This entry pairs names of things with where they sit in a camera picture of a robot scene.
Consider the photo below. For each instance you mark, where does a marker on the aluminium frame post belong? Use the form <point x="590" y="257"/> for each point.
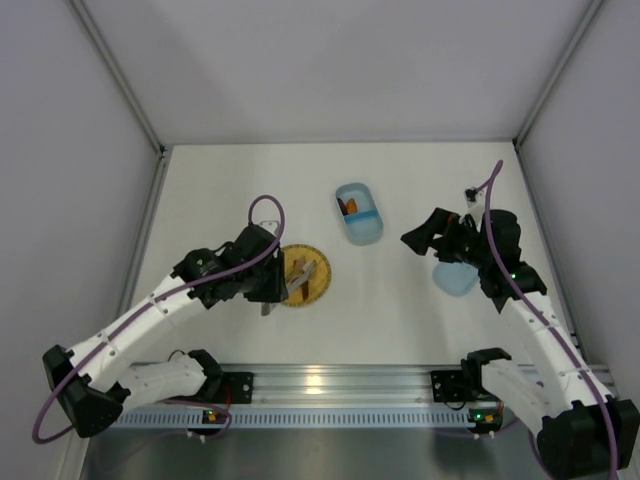
<point x="86" y="21"/>
<point x="569" y="49"/>

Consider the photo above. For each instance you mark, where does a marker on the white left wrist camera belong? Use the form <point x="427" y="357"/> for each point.
<point x="272" y="226"/>

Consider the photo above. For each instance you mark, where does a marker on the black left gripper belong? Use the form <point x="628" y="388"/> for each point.
<point x="275" y="279"/>

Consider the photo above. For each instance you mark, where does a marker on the light blue lunch box lid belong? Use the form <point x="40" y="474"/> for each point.
<point x="455" y="279"/>

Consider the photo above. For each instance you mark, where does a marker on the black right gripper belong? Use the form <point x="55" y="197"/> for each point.
<point x="445" y="240"/>

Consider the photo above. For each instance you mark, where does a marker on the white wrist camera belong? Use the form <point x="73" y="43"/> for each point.
<point x="272" y="226"/>
<point x="475" y="200"/>

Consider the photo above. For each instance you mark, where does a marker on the slotted cable duct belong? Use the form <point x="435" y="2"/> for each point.
<point x="301" y="418"/>

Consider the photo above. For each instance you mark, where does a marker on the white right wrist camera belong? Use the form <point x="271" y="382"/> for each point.
<point x="475" y="200"/>

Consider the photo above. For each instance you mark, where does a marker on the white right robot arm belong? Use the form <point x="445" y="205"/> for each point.
<point x="579" y="427"/>

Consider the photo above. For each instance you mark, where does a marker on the orange fried piece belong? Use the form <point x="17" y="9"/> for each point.
<point x="351" y="207"/>

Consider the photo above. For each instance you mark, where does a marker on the aluminium frame post right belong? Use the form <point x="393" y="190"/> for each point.
<point x="569" y="49"/>

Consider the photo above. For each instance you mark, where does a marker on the metal serving tongs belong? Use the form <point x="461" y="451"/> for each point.
<point x="293" y="281"/>

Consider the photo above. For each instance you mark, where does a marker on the light blue lunch box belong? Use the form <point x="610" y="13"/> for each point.
<point x="366" y="226"/>

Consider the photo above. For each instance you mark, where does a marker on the aluminium frame post left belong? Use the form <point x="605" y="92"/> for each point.
<point x="86" y="21"/>

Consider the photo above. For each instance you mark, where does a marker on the round bamboo plate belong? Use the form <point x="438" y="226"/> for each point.
<point x="320" y="278"/>

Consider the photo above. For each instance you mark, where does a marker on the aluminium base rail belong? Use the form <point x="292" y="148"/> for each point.
<point x="350" y="382"/>

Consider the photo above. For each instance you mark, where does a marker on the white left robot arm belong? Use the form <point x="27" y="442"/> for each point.
<point x="99" y="379"/>

